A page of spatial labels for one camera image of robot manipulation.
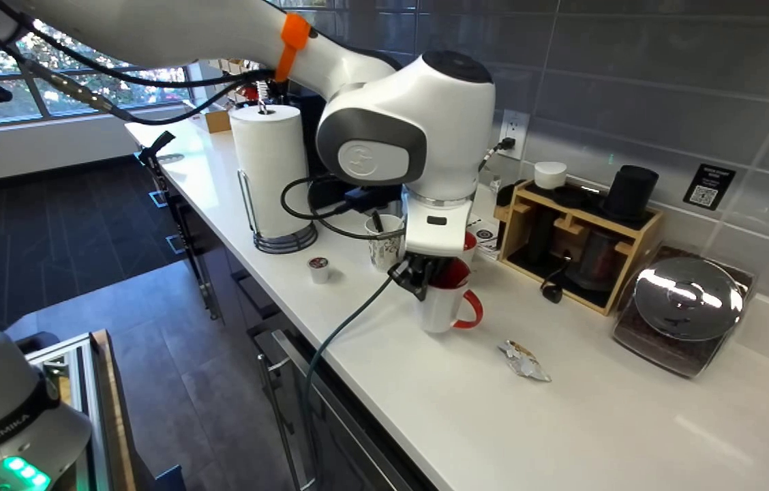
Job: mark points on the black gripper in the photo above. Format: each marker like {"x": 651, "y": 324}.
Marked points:
{"x": 439, "y": 262}

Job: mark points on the red and white mug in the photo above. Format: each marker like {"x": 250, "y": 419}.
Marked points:
{"x": 443, "y": 310}

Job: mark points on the small coffee pod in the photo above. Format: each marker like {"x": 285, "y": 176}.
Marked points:
{"x": 321, "y": 270}

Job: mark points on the small black hanging object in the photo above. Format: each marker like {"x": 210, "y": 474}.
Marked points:
{"x": 553, "y": 291}

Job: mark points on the crumpled plastic wrapper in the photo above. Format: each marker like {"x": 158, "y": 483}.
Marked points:
{"x": 525, "y": 362}

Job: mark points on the small white cup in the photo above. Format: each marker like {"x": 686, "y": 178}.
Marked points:
{"x": 548, "y": 176}

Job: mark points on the wooden countertop organiser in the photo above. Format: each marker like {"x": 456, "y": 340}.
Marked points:
{"x": 630, "y": 250}

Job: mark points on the dark base cabinet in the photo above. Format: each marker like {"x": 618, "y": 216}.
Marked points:
{"x": 250, "y": 344}

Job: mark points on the white paper towel roll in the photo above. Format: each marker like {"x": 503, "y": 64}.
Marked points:
{"x": 266, "y": 168}

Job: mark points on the round silver kitchen appliance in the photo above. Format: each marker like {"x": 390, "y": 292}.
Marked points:
{"x": 686, "y": 303}

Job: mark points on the small red container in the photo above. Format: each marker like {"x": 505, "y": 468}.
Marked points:
{"x": 247, "y": 94}

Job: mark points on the small cardboard box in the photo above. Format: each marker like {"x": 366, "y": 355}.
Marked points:
{"x": 218, "y": 122}

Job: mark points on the small black tripod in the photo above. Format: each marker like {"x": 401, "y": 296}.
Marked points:
{"x": 157, "y": 149}

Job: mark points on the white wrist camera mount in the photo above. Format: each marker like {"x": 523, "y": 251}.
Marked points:
{"x": 438, "y": 228}

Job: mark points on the white wall power outlet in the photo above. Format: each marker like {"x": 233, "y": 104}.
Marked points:
{"x": 516, "y": 127}

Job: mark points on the black and white wall sign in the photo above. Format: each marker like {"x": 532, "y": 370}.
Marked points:
{"x": 711, "y": 187}

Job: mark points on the aluminium frame cart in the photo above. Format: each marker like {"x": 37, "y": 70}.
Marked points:
{"x": 86, "y": 392}

